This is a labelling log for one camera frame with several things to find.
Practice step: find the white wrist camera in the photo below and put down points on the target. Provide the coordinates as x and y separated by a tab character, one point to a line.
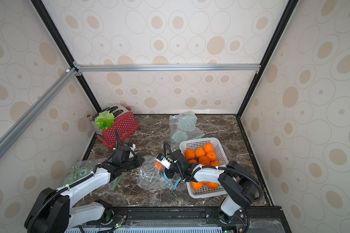
132	146
164	160

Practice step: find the green plastic lettuce leaf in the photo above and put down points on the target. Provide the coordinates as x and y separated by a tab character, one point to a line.
104	120

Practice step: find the aluminium left side bar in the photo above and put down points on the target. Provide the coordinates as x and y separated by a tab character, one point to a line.
11	136

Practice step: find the twelfth orange fruit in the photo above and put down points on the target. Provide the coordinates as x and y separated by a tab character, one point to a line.
158	166

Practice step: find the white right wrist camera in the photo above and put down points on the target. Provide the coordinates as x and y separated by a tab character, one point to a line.
164	160

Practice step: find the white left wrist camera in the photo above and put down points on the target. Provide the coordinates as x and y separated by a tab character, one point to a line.
132	146

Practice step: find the black left corner post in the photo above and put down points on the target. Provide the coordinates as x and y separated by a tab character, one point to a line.
41	10

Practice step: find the black corner frame post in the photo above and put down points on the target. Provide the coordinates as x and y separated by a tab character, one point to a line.
284	19

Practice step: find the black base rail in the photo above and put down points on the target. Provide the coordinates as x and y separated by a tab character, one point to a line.
257	219

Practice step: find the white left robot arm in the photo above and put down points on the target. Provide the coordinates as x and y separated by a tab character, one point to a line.
54	210

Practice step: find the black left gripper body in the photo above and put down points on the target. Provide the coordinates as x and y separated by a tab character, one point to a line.
132	163

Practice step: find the aluminium rear cross bar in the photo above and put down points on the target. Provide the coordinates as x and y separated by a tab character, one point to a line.
179	67

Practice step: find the red polka-dot toaster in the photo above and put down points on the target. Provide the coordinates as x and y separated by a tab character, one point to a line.
125	123

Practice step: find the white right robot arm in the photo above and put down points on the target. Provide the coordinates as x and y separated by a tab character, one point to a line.
242	188

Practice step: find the blue-seal zip-top bag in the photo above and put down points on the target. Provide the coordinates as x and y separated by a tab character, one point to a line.
149	178

